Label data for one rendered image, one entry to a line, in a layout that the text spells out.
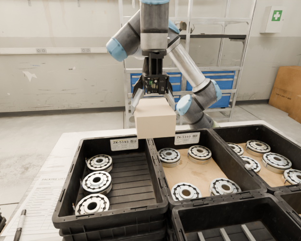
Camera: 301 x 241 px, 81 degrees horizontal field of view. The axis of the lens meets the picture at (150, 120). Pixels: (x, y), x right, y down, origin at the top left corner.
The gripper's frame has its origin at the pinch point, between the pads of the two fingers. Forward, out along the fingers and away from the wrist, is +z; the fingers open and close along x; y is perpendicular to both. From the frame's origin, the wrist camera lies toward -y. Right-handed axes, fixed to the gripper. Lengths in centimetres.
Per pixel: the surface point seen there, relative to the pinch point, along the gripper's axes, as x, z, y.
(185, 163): 15.1, 27.1, -3.7
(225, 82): 137, 40, -187
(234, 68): 145, 19, -185
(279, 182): 47, 27, 12
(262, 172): 45, 27, 6
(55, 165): -50, 40, -27
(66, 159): -45, 40, -31
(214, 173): 25.1, 27.0, 3.9
